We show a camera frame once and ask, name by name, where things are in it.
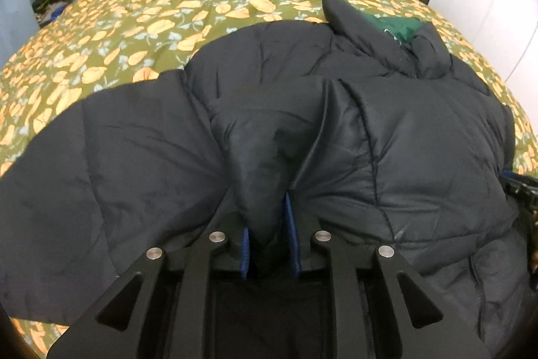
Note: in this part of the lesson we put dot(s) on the black puffer jacket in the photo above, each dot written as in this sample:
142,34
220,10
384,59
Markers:
147,157

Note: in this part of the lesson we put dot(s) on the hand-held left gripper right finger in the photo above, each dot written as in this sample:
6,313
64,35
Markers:
291,241

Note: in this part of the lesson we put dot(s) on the green floral bedspread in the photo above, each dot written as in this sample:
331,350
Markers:
168,5

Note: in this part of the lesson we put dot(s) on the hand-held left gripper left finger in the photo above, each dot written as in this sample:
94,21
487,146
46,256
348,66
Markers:
246,254

